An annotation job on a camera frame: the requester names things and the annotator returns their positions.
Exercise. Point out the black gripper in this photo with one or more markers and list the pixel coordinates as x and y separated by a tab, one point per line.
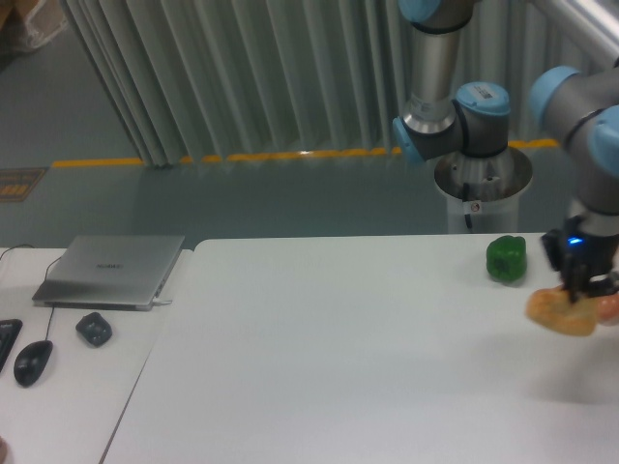
582	252

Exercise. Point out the orange triangular bread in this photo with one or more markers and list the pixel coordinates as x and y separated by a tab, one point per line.
553	309

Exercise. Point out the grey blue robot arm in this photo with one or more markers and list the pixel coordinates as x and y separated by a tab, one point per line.
580	111

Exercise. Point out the orange round fruit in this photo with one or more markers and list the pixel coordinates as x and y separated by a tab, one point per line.
608	310

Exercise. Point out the green bell pepper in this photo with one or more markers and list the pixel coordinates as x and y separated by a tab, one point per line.
506	259

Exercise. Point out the grey-green curtain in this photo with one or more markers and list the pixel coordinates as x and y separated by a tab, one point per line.
189	79

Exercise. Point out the silver laptop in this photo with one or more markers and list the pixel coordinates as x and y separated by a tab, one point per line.
111	271

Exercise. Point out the black earbuds case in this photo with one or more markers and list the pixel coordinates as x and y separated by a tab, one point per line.
94	329

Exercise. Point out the black computer mouse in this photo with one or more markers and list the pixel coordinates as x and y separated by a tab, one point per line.
31	362

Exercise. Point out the black keyboard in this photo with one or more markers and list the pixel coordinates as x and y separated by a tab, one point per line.
9	331

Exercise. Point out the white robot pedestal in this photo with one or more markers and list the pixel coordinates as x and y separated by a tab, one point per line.
482	195

